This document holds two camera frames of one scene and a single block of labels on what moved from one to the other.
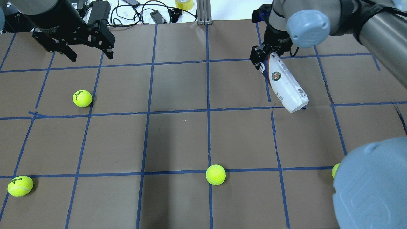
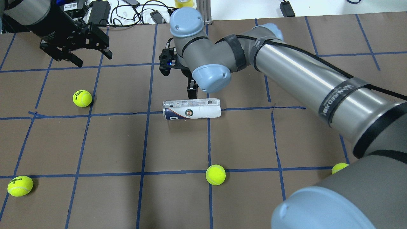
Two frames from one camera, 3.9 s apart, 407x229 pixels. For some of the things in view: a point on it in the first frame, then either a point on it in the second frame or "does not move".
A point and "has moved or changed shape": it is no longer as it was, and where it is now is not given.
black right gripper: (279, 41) to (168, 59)
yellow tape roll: (186, 5) does not move
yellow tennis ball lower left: (20, 186) does not move
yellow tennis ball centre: (215, 174) does not move
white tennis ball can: (286, 84) has moved or changed shape
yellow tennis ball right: (334, 169) does not move
